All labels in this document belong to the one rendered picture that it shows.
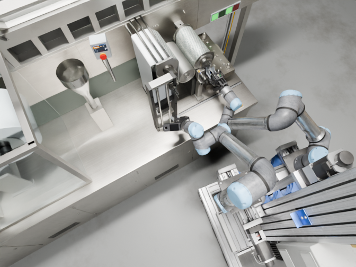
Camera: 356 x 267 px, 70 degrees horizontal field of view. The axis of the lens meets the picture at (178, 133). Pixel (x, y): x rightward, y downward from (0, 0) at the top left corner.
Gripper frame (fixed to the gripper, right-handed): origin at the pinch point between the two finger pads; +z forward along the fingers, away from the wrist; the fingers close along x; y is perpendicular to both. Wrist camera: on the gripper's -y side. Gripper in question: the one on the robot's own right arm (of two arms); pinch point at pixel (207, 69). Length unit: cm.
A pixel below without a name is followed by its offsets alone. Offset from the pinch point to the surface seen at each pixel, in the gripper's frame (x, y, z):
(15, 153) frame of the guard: 110, 51, -24
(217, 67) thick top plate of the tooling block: -10.4, -6.0, 1.3
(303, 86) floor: -135, -109, -14
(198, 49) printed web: 7.4, 22.1, 2.1
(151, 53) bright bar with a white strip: 37, 36, 3
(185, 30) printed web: 7.2, 22.2, 18.7
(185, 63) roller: 16.7, 14.3, 2.4
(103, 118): 77, -3, 4
